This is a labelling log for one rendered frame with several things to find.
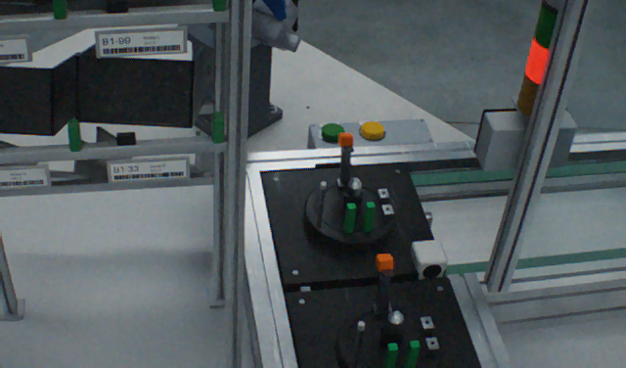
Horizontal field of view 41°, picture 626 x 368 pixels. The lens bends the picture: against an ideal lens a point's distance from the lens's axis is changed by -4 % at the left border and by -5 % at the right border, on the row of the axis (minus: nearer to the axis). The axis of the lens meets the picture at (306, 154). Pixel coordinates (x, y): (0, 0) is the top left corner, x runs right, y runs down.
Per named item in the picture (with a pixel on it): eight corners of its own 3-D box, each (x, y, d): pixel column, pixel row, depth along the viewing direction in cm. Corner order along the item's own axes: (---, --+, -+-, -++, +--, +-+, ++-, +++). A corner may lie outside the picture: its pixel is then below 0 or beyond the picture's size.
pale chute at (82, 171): (33, 181, 133) (35, 153, 133) (115, 187, 133) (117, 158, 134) (-25, 168, 105) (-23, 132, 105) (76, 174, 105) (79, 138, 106)
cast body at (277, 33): (233, 26, 114) (255, -22, 114) (245, 37, 118) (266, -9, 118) (289, 46, 111) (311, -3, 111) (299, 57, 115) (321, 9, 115)
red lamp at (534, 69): (518, 64, 108) (526, 30, 105) (555, 63, 109) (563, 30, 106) (533, 87, 104) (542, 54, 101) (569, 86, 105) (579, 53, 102)
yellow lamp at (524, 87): (511, 96, 111) (518, 65, 108) (546, 95, 112) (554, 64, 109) (524, 119, 107) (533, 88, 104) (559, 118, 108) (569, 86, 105)
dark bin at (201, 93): (120, 77, 121) (122, 25, 119) (213, 82, 122) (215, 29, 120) (74, 122, 94) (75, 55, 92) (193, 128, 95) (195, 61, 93)
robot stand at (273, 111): (232, 84, 178) (235, -2, 165) (284, 116, 170) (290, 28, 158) (177, 114, 169) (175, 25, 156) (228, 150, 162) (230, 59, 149)
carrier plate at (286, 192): (260, 181, 142) (261, 171, 141) (404, 172, 146) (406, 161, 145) (283, 294, 124) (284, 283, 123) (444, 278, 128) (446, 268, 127)
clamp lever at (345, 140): (336, 179, 137) (337, 132, 134) (349, 178, 137) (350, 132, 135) (342, 188, 133) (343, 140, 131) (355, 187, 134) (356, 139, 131)
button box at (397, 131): (306, 150, 157) (308, 122, 153) (420, 143, 160) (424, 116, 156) (313, 176, 152) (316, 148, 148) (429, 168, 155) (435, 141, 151)
